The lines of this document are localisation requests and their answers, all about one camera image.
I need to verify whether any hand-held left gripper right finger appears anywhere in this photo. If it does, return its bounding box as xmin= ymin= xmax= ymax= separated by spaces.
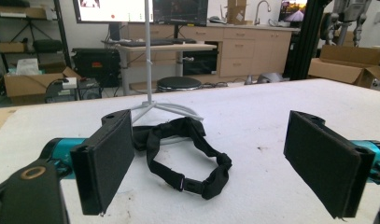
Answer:
xmin=283 ymin=110 xmax=376 ymax=219

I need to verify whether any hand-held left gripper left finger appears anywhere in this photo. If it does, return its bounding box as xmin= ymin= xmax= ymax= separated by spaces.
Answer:
xmin=69 ymin=108 xmax=135 ymax=217

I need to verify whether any black elastic waist belt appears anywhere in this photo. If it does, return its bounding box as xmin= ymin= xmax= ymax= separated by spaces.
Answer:
xmin=132 ymin=116 xmax=233 ymax=201

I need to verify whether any black computer box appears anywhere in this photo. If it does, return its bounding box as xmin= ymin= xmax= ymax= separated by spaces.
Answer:
xmin=44 ymin=77 xmax=102 ymax=105

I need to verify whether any black equipment case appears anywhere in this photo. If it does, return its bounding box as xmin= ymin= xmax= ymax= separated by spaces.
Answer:
xmin=71 ymin=47 xmax=121 ymax=89

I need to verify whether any white foam table mat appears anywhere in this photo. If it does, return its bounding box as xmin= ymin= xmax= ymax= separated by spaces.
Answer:
xmin=0 ymin=77 xmax=380 ymax=224

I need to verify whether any open cardboard box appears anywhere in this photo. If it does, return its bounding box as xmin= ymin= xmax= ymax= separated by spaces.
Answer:
xmin=307 ymin=44 xmax=380 ymax=90

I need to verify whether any grey floor device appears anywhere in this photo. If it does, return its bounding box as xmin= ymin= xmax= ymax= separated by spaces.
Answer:
xmin=244 ymin=72 xmax=286 ymax=86

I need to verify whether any round black stool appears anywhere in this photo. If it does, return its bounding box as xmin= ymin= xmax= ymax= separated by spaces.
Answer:
xmin=156 ymin=76 xmax=204 ymax=93

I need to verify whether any white tripod stand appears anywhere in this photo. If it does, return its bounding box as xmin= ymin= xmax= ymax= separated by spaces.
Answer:
xmin=128 ymin=0 xmax=204 ymax=125

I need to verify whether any cardboard box with white bag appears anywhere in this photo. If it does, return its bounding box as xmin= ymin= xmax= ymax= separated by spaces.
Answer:
xmin=3 ymin=58 xmax=82 ymax=105

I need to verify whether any black keyboard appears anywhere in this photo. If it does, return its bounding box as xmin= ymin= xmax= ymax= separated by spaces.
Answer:
xmin=119 ymin=38 xmax=175 ymax=48

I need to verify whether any light wooden desk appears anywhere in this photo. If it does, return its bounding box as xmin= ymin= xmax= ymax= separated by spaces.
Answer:
xmin=115 ymin=42 xmax=218 ymax=96

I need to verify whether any light wooden cabinet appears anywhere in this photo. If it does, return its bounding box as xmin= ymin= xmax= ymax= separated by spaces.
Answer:
xmin=128 ymin=22 xmax=301 ymax=78

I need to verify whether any black metal shelf rack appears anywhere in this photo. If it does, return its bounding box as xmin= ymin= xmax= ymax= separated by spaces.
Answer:
xmin=0 ymin=0 xmax=72 ymax=82

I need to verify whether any grey robot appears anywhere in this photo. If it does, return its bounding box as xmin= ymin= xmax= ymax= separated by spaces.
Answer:
xmin=320 ymin=0 xmax=380 ymax=48

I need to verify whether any monitor with white screen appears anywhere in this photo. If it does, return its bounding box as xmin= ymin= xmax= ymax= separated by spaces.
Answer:
xmin=73 ymin=0 xmax=154 ymax=24

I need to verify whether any screen with sunset picture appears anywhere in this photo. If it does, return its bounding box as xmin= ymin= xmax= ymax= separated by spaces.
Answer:
xmin=277 ymin=0 xmax=309 ymax=23

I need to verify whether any monitor with dark screen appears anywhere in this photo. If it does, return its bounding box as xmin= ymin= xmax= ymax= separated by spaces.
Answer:
xmin=152 ymin=0 xmax=209 ymax=27

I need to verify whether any metal faucet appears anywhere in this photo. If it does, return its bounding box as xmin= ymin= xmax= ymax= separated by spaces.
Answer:
xmin=253 ymin=0 xmax=272 ymax=26

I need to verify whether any small cardboard box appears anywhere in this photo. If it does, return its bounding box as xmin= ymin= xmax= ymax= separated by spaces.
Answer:
xmin=226 ymin=0 xmax=248 ymax=26

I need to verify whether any black aluminium post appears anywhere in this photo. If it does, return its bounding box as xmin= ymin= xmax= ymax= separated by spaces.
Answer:
xmin=289 ymin=0 xmax=332 ymax=81

